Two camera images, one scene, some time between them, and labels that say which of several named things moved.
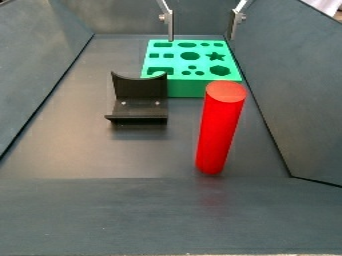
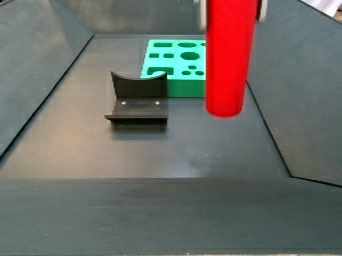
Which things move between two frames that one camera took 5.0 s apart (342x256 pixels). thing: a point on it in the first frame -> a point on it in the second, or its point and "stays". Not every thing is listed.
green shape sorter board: (192, 63) stays
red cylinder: (221, 105) -> (229, 29)
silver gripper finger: (165, 18) -> (203, 15)
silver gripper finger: (236, 18) -> (261, 10)
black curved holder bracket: (140, 101) stays
